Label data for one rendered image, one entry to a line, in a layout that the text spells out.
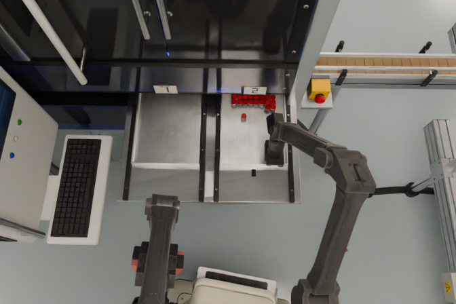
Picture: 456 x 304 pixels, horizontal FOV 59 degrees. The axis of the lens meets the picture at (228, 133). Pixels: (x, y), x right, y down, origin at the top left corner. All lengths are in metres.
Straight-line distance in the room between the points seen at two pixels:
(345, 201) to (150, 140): 0.91
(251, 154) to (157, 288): 0.86
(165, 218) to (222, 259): 1.42
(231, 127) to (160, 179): 0.35
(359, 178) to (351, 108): 1.81
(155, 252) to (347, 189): 0.44
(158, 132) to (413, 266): 1.65
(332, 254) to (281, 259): 1.38
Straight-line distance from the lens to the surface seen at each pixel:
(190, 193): 1.56
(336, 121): 2.70
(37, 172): 1.70
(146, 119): 1.68
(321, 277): 1.09
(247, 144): 1.61
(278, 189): 1.56
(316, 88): 1.57
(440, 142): 2.22
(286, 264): 2.42
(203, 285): 1.08
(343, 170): 0.96
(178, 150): 1.61
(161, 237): 0.95
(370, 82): 1.80
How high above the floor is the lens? 2.39
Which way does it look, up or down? 68 degrees down
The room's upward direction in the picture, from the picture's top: straight up
